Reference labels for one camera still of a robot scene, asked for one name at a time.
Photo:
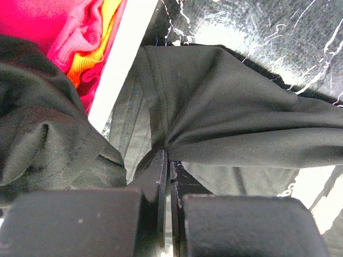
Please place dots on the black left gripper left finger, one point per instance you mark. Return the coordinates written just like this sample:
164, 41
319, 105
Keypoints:
152, 182

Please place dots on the white plastic laundry basket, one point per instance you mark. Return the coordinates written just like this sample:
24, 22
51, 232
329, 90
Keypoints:
134, 23

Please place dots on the red t-shirt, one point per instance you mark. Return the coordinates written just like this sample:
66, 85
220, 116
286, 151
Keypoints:
76, 36

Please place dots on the black printed t-shirt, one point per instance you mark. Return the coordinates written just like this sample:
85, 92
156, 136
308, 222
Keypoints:
232, 128

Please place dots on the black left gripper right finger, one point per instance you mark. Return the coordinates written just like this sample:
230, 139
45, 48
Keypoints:
181, 183

